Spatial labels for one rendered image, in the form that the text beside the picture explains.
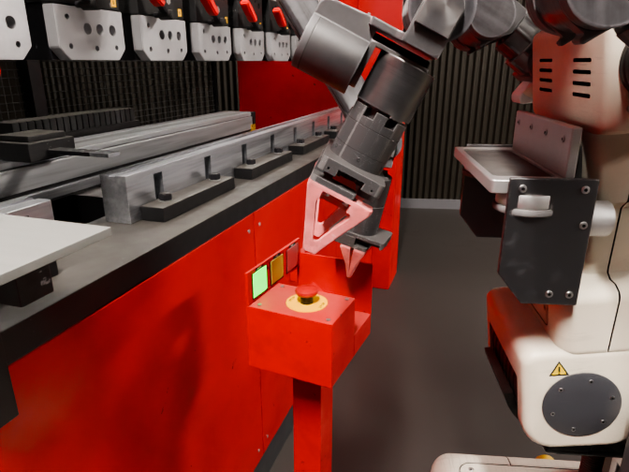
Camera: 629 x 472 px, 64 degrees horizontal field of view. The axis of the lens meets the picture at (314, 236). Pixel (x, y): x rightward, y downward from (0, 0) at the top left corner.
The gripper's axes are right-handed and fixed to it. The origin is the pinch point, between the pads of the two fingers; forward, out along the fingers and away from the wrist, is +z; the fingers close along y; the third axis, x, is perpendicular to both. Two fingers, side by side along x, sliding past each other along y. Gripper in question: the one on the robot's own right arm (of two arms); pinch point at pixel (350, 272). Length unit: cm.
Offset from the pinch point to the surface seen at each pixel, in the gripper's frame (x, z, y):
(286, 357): 16.2, 10.8, 3.2
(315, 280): -3.6, 6.6, 7.3
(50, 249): 50, -18, 18
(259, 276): 12.2, 0.6, 12.5
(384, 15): -163, -43, 53
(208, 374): 6.8, 32.0, 23.0
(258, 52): -48, -27, 52
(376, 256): -161, 73, 25
